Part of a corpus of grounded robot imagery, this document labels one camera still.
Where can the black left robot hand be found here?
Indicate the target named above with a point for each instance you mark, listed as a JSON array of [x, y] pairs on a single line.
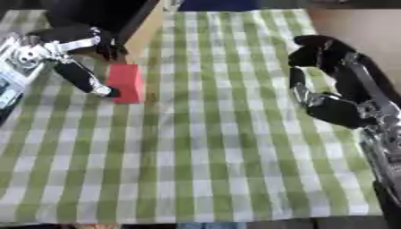
[[78, 74]]

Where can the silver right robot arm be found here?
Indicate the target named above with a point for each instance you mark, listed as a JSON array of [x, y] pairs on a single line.
[[384, 161]]

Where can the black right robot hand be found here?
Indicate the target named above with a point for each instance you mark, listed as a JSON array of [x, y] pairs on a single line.
[[339, 89]]

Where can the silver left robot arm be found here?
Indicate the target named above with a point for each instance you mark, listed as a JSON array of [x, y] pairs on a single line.
[[18, 68]]

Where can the tan cardboard box black inside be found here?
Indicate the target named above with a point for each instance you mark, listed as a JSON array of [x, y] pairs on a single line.
[[112, 22]]

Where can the red rectangular block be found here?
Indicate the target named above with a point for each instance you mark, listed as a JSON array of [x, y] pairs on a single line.
[[127, 83]]

